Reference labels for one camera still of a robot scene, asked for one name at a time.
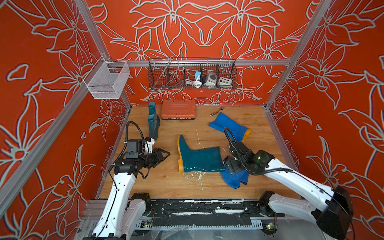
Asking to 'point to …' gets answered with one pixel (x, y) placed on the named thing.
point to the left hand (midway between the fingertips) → (167, 154)
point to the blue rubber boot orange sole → (240, 132)
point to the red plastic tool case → (178, 109)
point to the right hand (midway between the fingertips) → (231, 163)
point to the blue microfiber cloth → (234, 179)
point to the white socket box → (224, 81)
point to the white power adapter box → (212, 79)
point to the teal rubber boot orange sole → (154, 121)
